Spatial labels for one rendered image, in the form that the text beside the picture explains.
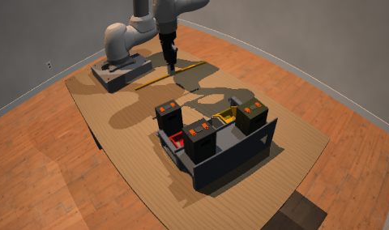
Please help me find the yellow bin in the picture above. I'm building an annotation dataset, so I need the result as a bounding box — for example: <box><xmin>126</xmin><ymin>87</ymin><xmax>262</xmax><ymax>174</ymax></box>
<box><xmin>213</xmin><ymin>106</ymin><xmax>237</xmax><ymax>124</ymax></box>

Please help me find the dark grey shelf rack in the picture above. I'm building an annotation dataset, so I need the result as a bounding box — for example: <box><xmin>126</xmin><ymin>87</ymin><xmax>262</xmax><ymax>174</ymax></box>
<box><xmin>156</xmin><ymin>117</ymin><xmax>278</xmax><ymax>191</ymax></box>

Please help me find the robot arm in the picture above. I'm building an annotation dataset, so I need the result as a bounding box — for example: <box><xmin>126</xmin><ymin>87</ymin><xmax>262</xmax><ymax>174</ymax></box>
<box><xmin>101</xmin><ymin>0</ymin><xmax>210</xmax><ymax>73</ymax></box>

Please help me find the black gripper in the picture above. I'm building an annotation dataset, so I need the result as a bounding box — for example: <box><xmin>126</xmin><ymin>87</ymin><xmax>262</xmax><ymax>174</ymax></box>
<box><xmin>159</xmin><ymin>31</ymin><xmax>177</xmax><ymax>77</ymax></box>

